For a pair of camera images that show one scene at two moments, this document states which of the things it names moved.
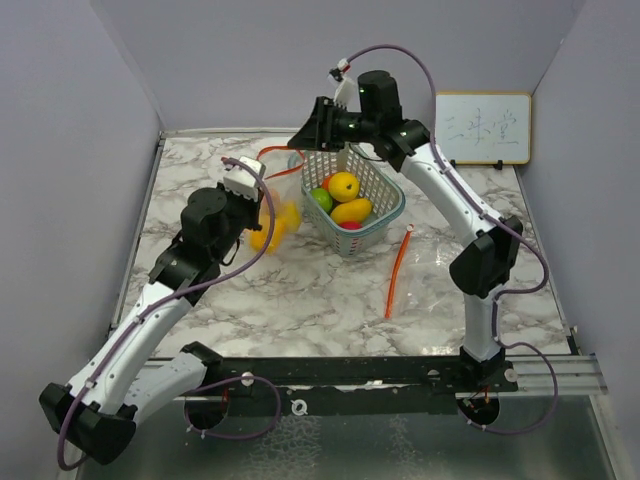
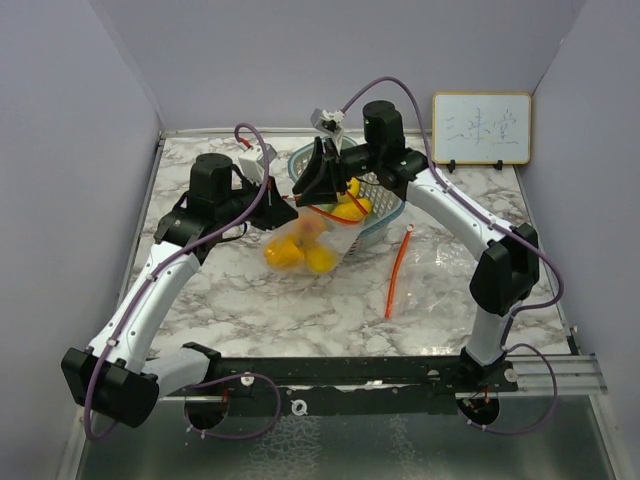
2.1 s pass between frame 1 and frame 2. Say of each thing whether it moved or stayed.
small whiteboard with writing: stayed
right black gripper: moved
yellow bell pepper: moved
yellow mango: stayed
